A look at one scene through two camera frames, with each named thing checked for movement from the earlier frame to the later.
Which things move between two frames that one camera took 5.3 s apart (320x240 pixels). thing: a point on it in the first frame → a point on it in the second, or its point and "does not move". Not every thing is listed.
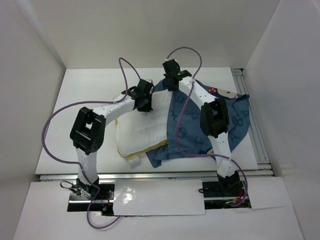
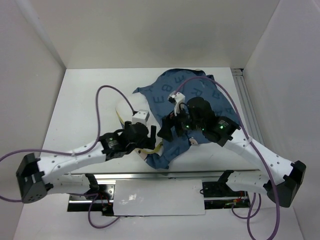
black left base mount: x=81 y=195 does not move
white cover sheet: x=147 y=197 does not move
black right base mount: x=220 y=195 does not move
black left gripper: x=148 y=108 → x=148 y=142
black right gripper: x=168 y=87 → x=168 y=122
